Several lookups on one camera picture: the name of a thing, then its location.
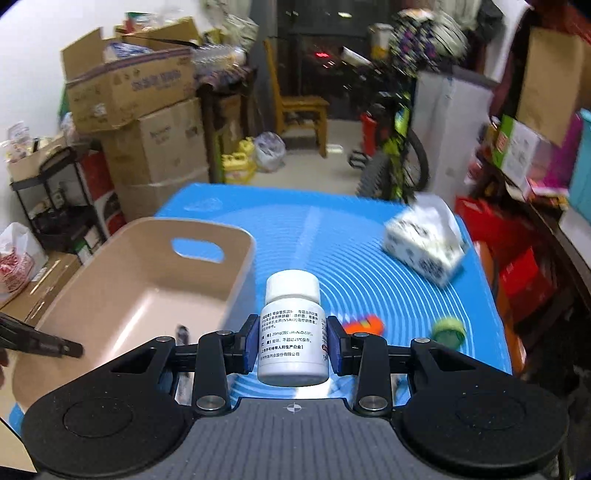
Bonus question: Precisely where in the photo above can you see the pink box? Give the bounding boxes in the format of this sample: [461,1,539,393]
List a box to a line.
[531,111,585,200]

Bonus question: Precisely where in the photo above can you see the colourful patterned bag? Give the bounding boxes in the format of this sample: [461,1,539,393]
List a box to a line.
[388,9,468,75]

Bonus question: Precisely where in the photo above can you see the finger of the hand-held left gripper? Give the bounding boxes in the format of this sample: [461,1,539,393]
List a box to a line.
[0,313,85,359]

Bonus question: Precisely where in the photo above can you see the red white box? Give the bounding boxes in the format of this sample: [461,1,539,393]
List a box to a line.
[78,150,129,237]

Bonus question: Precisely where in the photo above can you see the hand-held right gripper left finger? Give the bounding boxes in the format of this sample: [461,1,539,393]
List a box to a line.
[110,315,259,414]

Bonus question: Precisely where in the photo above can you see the white red plastic bag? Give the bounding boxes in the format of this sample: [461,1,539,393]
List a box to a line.
[0,222,49,306]

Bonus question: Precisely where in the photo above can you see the beige plastic basket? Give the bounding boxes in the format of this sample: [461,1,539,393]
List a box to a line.
[11,217,257,409]

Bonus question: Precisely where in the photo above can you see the teal box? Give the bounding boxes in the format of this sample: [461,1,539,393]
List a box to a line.
[568,108,591,214]

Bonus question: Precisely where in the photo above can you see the translucent plastic bag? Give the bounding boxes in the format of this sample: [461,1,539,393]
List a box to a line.
[254,131,287,174]

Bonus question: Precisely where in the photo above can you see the black metal rack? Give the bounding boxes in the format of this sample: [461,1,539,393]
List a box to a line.
[9,147,108,254]

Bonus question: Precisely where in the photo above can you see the blue silicone mat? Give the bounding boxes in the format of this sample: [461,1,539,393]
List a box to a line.
[154,182,513,403]

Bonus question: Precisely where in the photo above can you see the green white box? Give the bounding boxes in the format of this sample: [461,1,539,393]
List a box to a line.
[491,114,553,195]

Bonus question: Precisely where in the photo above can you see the green round cap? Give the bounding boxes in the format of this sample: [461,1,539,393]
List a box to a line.
[431,318,466,347]

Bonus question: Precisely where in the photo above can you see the open cardboard box blue print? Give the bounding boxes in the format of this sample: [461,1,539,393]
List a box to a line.
[61,17,200,136]

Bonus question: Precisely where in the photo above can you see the orange plastic toy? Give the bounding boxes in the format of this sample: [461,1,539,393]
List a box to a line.
[342,314,386,336]

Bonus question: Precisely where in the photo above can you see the tall white box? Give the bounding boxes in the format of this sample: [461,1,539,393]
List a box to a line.
[410,67,500,209]

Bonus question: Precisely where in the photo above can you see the red container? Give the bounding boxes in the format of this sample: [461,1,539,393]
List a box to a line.
[360,113,382,158]

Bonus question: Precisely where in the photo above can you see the white medicine bottle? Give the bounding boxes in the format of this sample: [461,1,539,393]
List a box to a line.
[257,271,331,387]

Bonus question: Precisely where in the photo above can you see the flat cardboard box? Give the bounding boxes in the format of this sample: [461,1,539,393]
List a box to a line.
[0,251,85,325]

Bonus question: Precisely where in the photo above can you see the white patterned tissue pack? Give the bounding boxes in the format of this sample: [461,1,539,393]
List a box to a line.
[382,194,467,289]

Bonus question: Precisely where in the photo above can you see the wooden chair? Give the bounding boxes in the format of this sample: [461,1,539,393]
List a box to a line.
[263,39,331,158]

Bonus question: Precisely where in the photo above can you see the green black bicycle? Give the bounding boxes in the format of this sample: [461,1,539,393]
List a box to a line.
[348,69,431,202]

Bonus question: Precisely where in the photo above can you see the brown paper bag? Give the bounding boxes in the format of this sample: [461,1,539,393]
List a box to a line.
[515,25,591,148]

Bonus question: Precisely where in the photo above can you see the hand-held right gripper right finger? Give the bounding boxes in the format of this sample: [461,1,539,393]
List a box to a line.
[326,316,477,415]

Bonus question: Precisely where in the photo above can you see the dark wooden side table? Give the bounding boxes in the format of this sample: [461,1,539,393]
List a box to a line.
[198,65,260,184]

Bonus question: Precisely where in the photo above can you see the large taped cardboard box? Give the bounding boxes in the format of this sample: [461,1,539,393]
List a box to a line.
[100,98,211,186]
[115,170,214,223]

